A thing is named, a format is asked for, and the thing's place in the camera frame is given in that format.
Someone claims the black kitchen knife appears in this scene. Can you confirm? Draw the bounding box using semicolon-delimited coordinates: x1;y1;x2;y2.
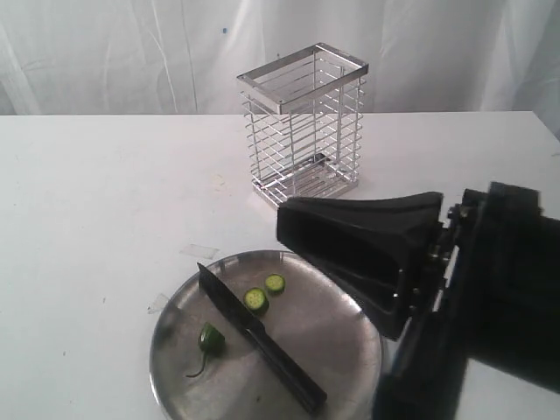
197;262;327;414

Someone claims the clear tape piece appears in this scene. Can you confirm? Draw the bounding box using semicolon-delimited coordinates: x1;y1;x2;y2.
147;293;170;315
179;244;219;260

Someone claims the clear tape piece upper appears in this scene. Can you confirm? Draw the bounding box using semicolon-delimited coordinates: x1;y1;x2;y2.
179;244;219;260

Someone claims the green vegetable piece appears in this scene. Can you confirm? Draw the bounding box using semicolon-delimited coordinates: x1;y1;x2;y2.
185;322;226;378

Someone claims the green cucumber slice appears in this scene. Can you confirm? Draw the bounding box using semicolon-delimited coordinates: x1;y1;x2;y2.
264;274;286;295

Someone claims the chrome wire utensil rack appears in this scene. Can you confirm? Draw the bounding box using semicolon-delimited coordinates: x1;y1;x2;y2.
237;43;368;207

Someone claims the clear tape piece lower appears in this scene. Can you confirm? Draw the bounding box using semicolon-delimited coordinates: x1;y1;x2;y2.
147;293;170;315

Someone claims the round steel plate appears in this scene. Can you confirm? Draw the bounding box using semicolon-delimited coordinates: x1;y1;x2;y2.
150;250;382;419

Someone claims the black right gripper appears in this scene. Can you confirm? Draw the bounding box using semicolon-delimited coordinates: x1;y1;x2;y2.
276;182;559;419

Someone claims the thick cucumber slice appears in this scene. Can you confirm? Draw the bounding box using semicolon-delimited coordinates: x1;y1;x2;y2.
243;287;270;316

